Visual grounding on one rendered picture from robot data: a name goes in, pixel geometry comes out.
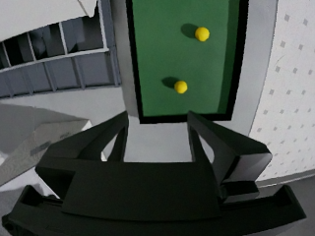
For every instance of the green tray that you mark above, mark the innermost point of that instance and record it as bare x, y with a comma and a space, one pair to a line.
164, 50

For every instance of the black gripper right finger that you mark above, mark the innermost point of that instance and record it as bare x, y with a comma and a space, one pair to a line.
237, 158

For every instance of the yellow ball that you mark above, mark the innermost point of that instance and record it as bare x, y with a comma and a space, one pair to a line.
180, 86
201, 33

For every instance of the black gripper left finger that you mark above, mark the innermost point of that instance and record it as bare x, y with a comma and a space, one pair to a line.
89, 144

